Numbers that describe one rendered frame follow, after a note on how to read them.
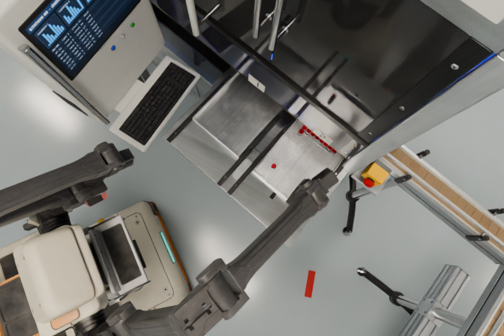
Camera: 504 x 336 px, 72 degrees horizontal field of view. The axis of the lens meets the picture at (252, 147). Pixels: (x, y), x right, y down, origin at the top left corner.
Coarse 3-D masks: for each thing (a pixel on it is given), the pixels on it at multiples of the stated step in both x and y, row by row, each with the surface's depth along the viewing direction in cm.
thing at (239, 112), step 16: (240, 80) 155; (224, 96) 153; (240, 96) 153; (256, 96) 153; (208, 112) 151; (224, 112) 151; (240, 112) 151; (256, 112) 151; (272, 112) 152; (208, 128) 149; (224, 128) 149; (240, 128) 149; (256, 128) 150; (224, 144) 144; (240, 144) 147
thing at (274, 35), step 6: (276, 0) 78; (282, 0) 77; (276, 6) 80; (282, 6) 79; (276, 12) 82; (282, 12) 82; (276, 18) 84; (276, 24) 86; (276, 30) 88; (282, 30) 96; (288, 30) 96; (270, 36) 92; (276, 36) 91; (270, 42) 94; (276, 42) 95; (270, 48) 97
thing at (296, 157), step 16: (288, 128) 147; (288, 144) 148; (304, 144) 149; (272, 160) 146; (288, 160) 146; (304, 160) 147; (320, 160) 147; (336, 160) 147; (272, 176) 144; (288, 176) 145; (304, 176) 145; (288, 192) 143
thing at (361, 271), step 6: (360, 270) 220; (366, 270) 215; (360, 276) 219; (366, 276) 213; (372, 276) 212; (372, 282) 211; (378, 282) 209; (384, 288) 207; (390, 294) 206; (396, 294) 205; (402, 294) 205; (390, 300) 207; (402, 306) 205; (408, 312) 205
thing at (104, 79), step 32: (0, 0) 85; (32, 0) 91; (64, 0) 99; (96, 0) 110; (128, 0) 124; (0, 32) 88; (32, 32) 95; (64, 32) 106; (96, 32) 118; (128, 32) 135; (160, 32) 157; (32, 64) 103; (64, 64) 113; (96, 64) 128; (128, 64) 148; (64, 96) 130; (96, 96) 139
